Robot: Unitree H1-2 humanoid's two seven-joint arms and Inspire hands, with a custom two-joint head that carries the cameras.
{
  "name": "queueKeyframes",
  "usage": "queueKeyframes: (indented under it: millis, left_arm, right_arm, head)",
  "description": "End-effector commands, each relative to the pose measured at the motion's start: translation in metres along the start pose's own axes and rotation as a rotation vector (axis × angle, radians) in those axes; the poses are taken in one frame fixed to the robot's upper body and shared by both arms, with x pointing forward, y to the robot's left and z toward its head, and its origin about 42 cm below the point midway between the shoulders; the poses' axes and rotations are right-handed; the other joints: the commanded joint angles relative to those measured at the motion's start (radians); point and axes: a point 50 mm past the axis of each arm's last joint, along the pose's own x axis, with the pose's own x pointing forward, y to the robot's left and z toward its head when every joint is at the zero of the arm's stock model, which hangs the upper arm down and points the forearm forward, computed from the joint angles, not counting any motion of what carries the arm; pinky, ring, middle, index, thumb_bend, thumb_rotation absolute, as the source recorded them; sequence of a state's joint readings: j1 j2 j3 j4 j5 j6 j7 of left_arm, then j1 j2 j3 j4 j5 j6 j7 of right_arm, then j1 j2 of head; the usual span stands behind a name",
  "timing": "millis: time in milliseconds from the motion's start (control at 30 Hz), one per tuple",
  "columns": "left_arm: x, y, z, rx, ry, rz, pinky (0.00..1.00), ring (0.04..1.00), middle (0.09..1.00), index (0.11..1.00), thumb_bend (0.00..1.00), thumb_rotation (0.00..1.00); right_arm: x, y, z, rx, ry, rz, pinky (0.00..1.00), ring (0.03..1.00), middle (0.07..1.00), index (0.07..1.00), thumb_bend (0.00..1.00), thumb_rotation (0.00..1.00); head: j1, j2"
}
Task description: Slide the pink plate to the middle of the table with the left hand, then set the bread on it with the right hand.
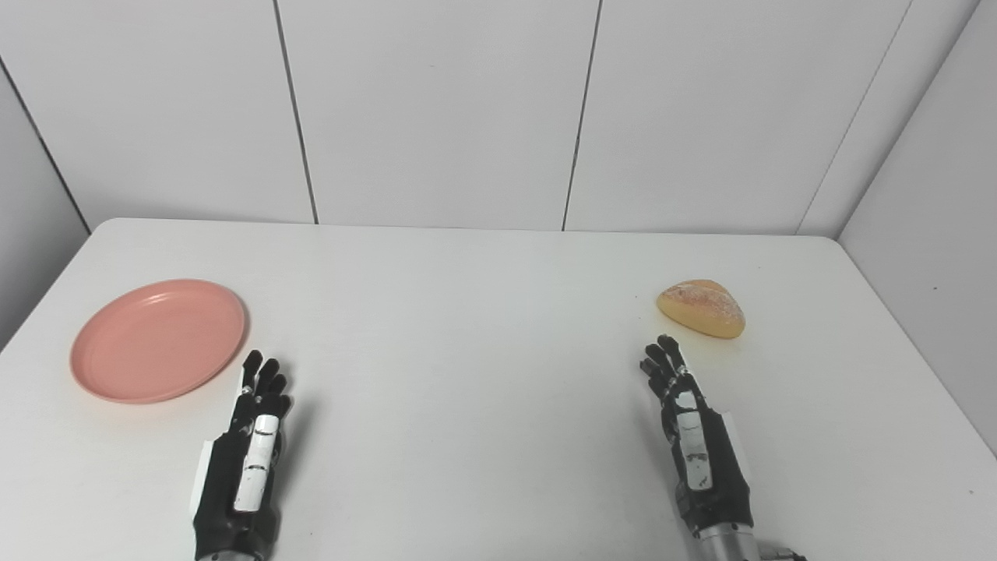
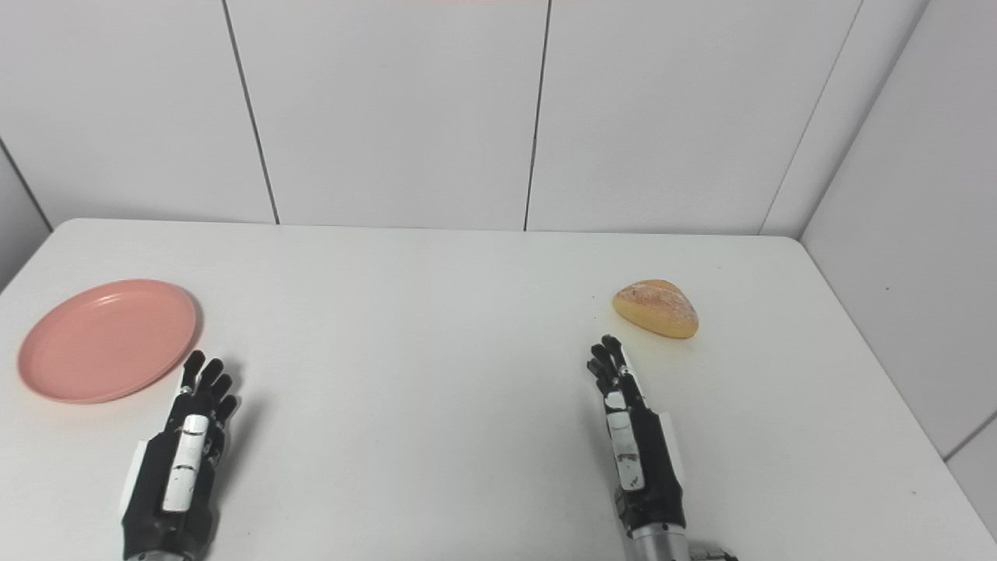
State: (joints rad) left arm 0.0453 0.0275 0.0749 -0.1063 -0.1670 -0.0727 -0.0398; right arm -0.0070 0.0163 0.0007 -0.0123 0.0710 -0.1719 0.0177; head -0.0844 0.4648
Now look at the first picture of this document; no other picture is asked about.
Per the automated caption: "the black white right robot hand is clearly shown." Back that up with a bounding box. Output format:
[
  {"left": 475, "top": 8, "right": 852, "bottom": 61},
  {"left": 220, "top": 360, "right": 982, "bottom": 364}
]
[{"left": 640, "top": 335, "right": 755, "bottom": 538}]

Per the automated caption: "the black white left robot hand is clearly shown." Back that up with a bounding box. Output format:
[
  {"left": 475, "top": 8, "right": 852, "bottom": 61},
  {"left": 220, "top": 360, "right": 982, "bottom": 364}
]
[{"left": 191, "top": 350, "right": 293, "bottom": 559}]

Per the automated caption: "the pink round plate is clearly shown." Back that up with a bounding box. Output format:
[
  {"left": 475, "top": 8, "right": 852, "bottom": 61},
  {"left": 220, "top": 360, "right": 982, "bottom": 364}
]
[{"left": 70, "top": 279, "right": 248, "bottom": 404}]

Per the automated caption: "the oval bread roll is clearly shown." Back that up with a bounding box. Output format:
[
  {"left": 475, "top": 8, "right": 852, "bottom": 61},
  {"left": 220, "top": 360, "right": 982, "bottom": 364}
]
[{"left": 656, "top": 279, "right": 746, "bottom": 340}]

